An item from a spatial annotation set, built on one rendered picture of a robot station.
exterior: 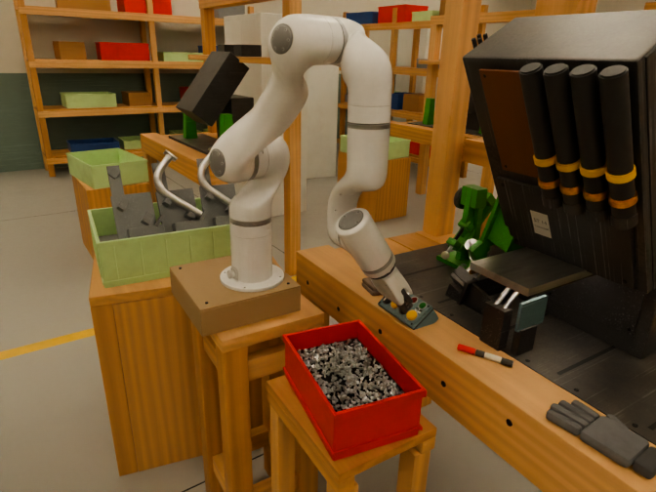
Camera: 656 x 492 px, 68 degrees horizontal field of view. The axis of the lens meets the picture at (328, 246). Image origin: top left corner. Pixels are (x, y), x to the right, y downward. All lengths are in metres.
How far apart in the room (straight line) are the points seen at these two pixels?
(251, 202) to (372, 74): 0.53
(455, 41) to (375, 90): 0.97
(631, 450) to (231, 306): 0.95
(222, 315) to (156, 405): 0.78
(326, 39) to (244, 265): 0.66
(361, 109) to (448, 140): 0.98
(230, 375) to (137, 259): 0.62
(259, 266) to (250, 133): 0.39
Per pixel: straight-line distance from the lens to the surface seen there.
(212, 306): 1.35
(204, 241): 1.87
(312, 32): 1.07
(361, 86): 1.01
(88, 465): 2.36
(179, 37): 8.18
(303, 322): 1.44
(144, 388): 2.02
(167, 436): 2.17
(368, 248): 1.08
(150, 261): 1.85
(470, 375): 1.19
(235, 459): 1.62
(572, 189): 1.03
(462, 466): 2.27
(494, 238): 1.36
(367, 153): 1.02
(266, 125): 1.22
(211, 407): 1.78
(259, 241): 1.38
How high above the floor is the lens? 1.56
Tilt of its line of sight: 21 degrees down
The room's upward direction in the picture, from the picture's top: 2 degrees clockwise
